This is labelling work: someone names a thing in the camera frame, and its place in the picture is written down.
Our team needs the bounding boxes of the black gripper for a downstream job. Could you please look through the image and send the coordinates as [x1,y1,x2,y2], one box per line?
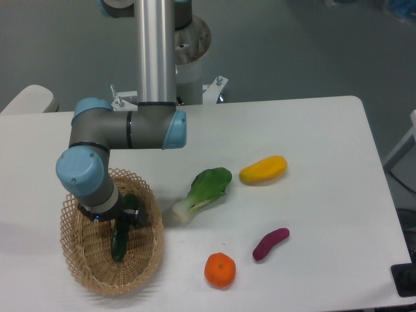
[77,194,150,229]

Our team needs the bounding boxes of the green cucumber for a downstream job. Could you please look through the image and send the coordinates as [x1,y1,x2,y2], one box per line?
[110,193,139,263]

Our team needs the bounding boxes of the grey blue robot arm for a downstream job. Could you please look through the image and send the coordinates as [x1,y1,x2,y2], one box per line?
[55,1,192,226]

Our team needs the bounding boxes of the woven wicker basket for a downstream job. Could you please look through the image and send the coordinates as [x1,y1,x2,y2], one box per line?
[60,168,164,296]

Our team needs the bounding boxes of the green bok choy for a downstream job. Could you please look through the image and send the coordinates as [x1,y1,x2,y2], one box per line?
[172,167,232,224]

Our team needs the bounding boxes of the orange tangerine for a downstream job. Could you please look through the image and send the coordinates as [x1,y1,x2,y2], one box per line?
[204,252,236,288]

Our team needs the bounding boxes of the purple sweet potato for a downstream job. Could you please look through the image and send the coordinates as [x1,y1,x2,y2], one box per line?
[252,227,290,261]

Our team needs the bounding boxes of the yellow mango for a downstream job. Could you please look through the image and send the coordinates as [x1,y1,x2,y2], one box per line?
[239,155,288,185]

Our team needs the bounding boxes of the white chair armrest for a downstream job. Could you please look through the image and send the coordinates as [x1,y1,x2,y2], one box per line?
[1,84,59,116]

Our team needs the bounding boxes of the black device at table edge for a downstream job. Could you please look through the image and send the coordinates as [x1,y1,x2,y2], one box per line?
[391,263,415,298]

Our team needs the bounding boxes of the clear bag with blue items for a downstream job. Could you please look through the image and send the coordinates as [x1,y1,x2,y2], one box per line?
[383,0,415,23]

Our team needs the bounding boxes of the white furniture frame right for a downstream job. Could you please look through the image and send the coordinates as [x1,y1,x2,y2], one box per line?
[382,110,415,172]

